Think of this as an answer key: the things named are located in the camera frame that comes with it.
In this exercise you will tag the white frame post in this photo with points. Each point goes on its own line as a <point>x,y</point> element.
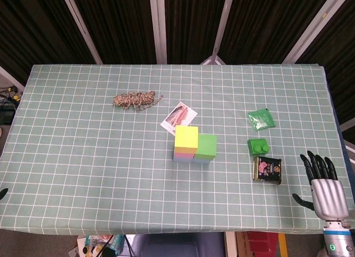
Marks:
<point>81,26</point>
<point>158,26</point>
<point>223,18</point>
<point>317,18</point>

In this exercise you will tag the pink foam cube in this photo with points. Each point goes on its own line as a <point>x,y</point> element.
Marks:
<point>183,155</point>

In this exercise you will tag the green checked tablecloth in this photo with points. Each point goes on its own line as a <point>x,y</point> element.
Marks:
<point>83,157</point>

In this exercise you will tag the black electronics box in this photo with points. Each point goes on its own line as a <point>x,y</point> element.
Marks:
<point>6,114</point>

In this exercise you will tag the blue-grey robot torso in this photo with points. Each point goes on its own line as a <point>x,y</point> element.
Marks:
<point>177,246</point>

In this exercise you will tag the black luncheon meat tin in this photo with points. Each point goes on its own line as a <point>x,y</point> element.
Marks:
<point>266,169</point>

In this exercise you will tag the red plastic bin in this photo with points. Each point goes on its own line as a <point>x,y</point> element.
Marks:
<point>263,243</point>

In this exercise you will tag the green foam cube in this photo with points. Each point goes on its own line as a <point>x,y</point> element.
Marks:
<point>206,146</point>

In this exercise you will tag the small green toy block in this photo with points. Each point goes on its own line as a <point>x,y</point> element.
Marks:
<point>258,146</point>

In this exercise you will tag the white table leg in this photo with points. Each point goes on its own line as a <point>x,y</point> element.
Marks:
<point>229,244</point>

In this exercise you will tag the white photo card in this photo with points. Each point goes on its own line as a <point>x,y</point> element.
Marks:
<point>180,115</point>

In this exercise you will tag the teal snack bag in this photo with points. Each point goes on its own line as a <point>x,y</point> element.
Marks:
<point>115,241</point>

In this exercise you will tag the white frame bar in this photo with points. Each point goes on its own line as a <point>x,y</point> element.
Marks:
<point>11,77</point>
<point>350,146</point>
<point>348,126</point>

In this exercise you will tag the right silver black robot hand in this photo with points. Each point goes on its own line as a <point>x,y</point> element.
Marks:
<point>328,198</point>

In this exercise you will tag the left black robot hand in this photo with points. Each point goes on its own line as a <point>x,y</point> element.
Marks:
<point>2,193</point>

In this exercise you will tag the dark brown curtain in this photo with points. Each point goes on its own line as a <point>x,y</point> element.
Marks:
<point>124,24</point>

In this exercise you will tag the yellow strip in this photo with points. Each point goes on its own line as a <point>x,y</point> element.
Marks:
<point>282,244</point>

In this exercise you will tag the yellow foam cube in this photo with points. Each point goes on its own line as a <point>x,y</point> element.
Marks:
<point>185,136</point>

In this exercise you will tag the green foil sachet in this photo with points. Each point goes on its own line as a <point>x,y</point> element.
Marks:
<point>260,119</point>

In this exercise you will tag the brown cardboard box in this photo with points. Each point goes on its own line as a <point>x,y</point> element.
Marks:
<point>242,244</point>

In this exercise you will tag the light blue foam cube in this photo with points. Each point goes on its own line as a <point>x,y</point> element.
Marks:
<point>202,160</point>

